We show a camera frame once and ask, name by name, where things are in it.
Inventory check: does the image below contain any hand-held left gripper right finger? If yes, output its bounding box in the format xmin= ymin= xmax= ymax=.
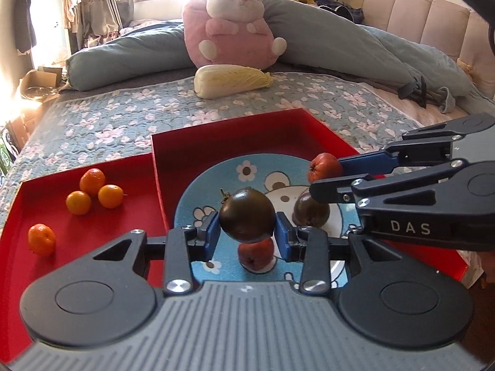
xmin=274 ymin=213 xmax=392 ymax=295

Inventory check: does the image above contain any black strap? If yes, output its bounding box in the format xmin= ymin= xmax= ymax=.
xmin=398 ymin=75 xmax=450 ymax=109

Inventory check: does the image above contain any cardboard box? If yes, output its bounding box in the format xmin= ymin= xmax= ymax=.
xmin=19 ymin=66 xmax=65 ymax=100

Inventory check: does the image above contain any small red fruit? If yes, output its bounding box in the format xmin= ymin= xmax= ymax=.
xmin=308 ymin=152 xmax=344 ymax=184
xmin=237 ymin=238 xmax=276 ymax=271

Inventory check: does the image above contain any small orange tangerine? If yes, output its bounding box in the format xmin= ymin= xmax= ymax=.
xmin=66 ymin=190 xmax=92 ymax=216
xmin=97 ymin=184 xmax=125 ymax=209
xmin=79 ymin=168 xmax=106 ymax=196
xmin=28 ymin=223 xmax=57 ymax=257

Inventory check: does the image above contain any napa cabbage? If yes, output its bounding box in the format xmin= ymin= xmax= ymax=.
xmin=193 ymin=65 xmax=273 ymax=100

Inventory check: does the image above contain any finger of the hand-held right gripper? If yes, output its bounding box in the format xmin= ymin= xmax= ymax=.
xmin=308 ymin=158 xmax=469 ymax=208
xmin=336 ymin=118 xmax=467 ymax=180

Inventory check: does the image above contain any dark clothing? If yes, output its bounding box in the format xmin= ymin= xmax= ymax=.
xmin=317 ymin=0 xmax=366 ymax=24

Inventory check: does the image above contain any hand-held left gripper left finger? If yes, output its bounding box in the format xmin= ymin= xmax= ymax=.
xmin=93 ymin=212 xmax=222 ymax=295

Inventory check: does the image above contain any pink padded headboard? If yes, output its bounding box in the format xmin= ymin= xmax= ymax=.
xmin=336 ymin=0 xmax=495 ymax=64

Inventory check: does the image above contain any dark purple tomato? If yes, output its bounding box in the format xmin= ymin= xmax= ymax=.
xmin=218 ymin=188 xmax=276 ymax=242
xmin=292 ymin=191 xmax=331 ymax=228

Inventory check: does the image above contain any red tray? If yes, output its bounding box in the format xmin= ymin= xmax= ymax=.
xmin=151 ymin=109 xmax=469 ymax=284
xmin=0 ymin=155 xmax=171 ymax=360

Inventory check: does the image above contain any floral quilted bedspread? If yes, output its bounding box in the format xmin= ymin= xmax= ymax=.
xmin=0 ymin=70 xmax=495 ymax=217

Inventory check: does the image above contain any blue bear print plate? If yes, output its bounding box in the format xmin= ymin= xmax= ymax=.
xmin=174 ymin=154 xmax=365 ymax=290

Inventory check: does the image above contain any pink plush toy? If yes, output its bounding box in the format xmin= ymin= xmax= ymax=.
xmin=182 ymin=0 xmax=287 ymax=69

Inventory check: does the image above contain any grey-blue duvet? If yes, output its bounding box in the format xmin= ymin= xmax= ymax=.
xmin=64 ymin=0 xmax=495 ymax=114

